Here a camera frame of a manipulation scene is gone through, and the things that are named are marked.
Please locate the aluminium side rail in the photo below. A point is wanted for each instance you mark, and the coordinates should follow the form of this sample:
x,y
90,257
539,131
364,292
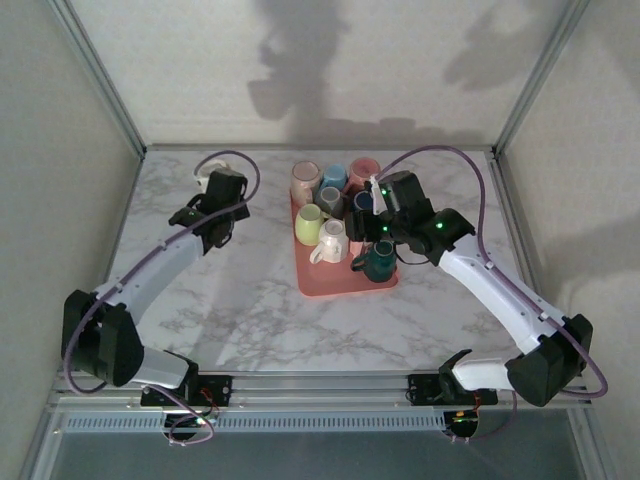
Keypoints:
x,y
521,225

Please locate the dark green mug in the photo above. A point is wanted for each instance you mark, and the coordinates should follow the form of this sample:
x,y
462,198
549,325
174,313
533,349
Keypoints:
x,y
382,262

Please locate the aluminium corner post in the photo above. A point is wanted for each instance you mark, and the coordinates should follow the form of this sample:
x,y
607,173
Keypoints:
x,y
541,75
104,85

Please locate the dark blue mug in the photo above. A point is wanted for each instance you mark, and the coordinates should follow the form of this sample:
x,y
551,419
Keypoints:
x,y
362,201

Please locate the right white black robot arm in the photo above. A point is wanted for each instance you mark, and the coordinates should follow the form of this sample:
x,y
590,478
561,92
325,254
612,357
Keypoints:
x,y
480,280

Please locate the white mug with script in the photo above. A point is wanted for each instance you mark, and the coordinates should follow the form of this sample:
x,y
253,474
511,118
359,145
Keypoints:
x,y
332,240

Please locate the pale pink mug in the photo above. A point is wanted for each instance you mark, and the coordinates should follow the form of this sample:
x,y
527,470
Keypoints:
x,y
306,175

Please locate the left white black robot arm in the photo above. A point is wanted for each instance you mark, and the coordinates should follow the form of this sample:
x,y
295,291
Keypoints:
x,y
165,260

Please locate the yellow-green mug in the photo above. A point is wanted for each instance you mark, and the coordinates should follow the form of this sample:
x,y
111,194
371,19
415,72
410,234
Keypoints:
x,y
307,225

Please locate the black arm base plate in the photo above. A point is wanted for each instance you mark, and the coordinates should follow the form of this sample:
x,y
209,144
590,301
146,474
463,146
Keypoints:
x,y
420,387
220,387

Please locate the aluminium front rail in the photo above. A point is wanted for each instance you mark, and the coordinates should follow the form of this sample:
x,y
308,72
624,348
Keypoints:
x,y
320,390

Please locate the pink plastic tray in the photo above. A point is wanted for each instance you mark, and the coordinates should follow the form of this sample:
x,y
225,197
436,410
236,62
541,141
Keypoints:
x,y
340,280

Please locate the aluminium back rail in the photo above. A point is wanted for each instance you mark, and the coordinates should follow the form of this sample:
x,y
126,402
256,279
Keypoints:
x,y
320,148

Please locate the pink printed mug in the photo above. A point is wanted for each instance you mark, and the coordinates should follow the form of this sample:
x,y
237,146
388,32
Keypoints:
x,y
361,170

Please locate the grey mug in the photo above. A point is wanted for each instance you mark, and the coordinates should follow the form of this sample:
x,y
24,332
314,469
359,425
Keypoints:
x,y
329,199

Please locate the light blue mug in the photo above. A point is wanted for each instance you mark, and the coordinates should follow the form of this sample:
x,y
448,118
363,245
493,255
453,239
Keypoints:
x,y
334,175

